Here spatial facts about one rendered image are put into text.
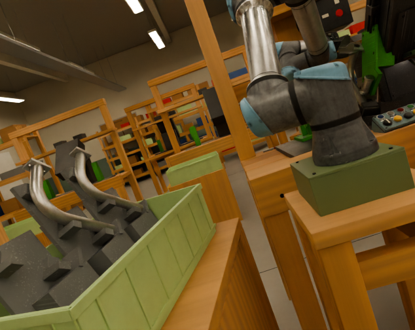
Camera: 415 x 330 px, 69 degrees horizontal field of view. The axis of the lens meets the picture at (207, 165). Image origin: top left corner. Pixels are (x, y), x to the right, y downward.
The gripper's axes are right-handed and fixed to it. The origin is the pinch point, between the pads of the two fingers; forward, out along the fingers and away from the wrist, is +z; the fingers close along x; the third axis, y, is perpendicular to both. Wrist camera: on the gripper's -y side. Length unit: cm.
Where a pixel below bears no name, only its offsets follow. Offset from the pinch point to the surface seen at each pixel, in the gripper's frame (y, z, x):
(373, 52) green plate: 5.7, 2.5, -10.4
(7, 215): -379, -448, 128
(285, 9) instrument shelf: 6.6, -26.6, 25.4
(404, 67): -8.8, 23.7, -3.4
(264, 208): -15, -46, -67
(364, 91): -5.9, -0.1, -20.1
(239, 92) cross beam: -33, -48, 15
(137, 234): -3, -88, -79
